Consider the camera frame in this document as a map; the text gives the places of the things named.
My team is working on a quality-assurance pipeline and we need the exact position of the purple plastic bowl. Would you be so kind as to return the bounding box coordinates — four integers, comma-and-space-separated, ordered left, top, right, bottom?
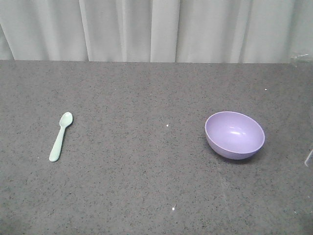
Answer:
205, 111, 266, 160

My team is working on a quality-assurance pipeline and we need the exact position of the mint green plastic spoon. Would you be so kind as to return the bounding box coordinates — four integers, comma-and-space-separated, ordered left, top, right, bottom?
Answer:
49, 112, 73, 162

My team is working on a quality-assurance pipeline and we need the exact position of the white pleated curtain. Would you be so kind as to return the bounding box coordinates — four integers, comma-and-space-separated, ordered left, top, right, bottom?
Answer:
0, 0, 313, 63

